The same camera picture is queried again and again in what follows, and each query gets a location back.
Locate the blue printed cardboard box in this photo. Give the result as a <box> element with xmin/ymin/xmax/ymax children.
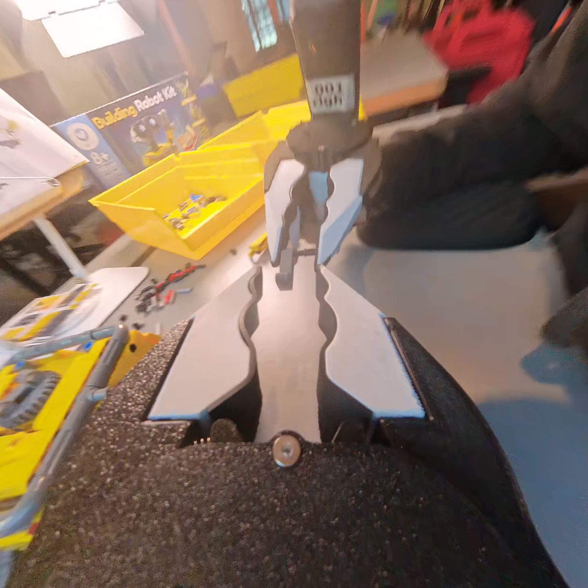
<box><xmin>51</xmin><ymin>72</ymin><xmax>198</xmax><ymax>189</ymax></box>

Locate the red bag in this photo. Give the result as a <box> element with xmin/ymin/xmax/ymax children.
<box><xmin>428</xmin><ymin>0</ymin><xmax>533</xmax><ymax>85</ymax></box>

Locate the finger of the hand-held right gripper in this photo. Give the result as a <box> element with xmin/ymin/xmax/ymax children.
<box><xmin>317</xmin><ymin>158</ymin><xmax>367</xmax><ymax>266</ymax></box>
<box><xmin>265</xmin><ymin>158</ymin><xmax>309</xmax><ymax>268</ymax></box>

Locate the wooden table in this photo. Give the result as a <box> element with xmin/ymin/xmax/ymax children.
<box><xmin>361</xmin><ymin>35</ymin><xmax>449</xmax><ymax>117</ymax></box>

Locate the pile of small building pieces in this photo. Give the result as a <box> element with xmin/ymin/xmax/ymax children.
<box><xmin>134</xmin><ymin>262</ymin><xmax>207</xmax><ymax>313</ymax></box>

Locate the person's right forearm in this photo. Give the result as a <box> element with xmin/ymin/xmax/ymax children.
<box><xmin>359</xmin><ymin>5</ymin><xmax>588</xmax><ymax>249</ymax></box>

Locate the yellow bins stack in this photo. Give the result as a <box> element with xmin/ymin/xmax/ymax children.
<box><xmin>224</xmin><ymin>54</ymin><xmax>306</xmax><ymax>115</ymax></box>

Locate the white light panel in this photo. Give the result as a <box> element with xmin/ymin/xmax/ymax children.
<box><xmin>14</xmin><ymin>0</ymin><xmax>145</xmax><ymax>58</ymax></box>

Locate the instruction booklet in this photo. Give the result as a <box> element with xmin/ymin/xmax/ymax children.
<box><xmin>0</xmin><ymin>88</ymin><xmax>90</xmax><ymax>230</ymax></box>

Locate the grey desk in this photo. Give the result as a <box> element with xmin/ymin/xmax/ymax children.
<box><xmin>92</xmin><ymin>101</ymin><xmax>588</xmax><ymax>588</ymax></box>

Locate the large yellow bin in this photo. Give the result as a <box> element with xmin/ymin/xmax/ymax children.
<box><xmin>89</xmin><ymin>152</ymin><xmax>276</xmax><ymax>260</ymax></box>

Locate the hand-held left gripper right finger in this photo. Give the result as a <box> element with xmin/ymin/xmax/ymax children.
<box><xmin>315</xmin><ymin>265</ymin><xmax>430</xmax><ymax>439</ymax></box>

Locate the grey bent beam piece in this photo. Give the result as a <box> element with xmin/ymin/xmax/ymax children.
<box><xmin>274</xmin><ymin>241</ymin><xmax>296</xmax><ymax>291</ymax></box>

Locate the yellow toy tracked robot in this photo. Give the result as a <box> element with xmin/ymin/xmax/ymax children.
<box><xmin>0</xmin><ymin>285</ymin><xmax>161</xmax><ymax>552</ymax></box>

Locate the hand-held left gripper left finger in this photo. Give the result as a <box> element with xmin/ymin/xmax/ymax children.
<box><xmin>147</xmin><ymin>265</ymin><xmax>265</xmax><ymax>434</ymax></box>

